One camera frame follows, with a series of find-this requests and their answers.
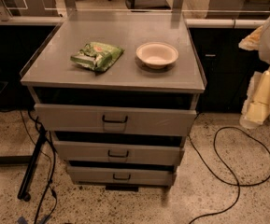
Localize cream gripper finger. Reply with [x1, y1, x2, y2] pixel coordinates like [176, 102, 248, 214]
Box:
[239, 103, 270, 129]
[238, 26, 263, 51]

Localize grey drawer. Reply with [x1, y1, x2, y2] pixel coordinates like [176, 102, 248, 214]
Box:
[54, 141, 184, 166]
[35, 104, 196, 136]
[67, 166, 176, 186]

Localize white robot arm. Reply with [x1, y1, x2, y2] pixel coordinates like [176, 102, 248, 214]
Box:
[238, 16, 270, 129]

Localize grey top drawer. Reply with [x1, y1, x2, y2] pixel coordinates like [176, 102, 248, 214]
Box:
[35, 104, 196, 136]

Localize grey metal drawer cabinet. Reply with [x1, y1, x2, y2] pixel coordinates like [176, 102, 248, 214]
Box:
[20, 10, 207, 192]

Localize grey bottom drawer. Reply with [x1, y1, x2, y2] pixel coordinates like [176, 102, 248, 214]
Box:
[67, 166, 176, 186]

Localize white paper bowl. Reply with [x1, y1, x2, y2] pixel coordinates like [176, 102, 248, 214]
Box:
[136, 42, 178, 69]

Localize green snack bag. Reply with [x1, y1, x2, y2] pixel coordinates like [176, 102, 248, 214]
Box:
[70, 42, 124, 73]

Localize black table leg with caster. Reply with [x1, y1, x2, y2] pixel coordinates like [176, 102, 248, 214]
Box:
[17, 127, 46, 202]

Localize black floor cable right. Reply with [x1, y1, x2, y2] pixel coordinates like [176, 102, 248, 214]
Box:
[186, 126, 270, 224]

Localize black cable left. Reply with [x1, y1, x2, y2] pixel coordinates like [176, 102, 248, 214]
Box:
[19, 109, 58, 224]

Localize white horizontal rail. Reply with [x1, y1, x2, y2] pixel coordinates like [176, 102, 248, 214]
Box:
[0, 17, 265, 29]

